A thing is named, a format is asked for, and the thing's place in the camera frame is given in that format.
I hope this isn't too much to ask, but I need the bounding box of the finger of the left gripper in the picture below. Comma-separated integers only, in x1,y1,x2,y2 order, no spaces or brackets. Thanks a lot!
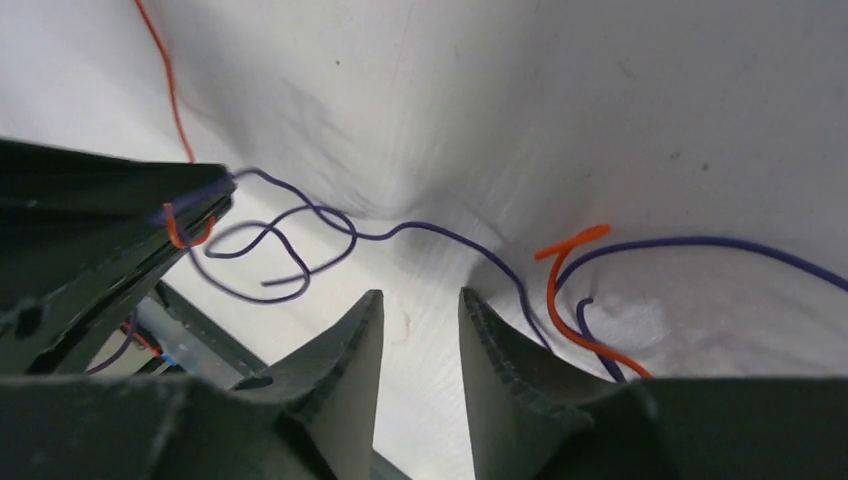
0,195,233,376
1,139,234,299

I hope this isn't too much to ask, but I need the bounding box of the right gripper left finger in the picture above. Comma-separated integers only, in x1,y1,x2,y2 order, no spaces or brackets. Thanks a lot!
1,290,384,479

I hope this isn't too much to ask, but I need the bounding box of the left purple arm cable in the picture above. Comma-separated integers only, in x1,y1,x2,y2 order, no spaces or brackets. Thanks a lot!
86,311,140,378

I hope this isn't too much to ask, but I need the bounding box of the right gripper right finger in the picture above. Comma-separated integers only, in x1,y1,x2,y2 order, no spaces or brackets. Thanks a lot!
458,288,847,479

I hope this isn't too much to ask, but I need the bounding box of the orange cable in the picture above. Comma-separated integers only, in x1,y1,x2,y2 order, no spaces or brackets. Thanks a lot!
134,0,654,380

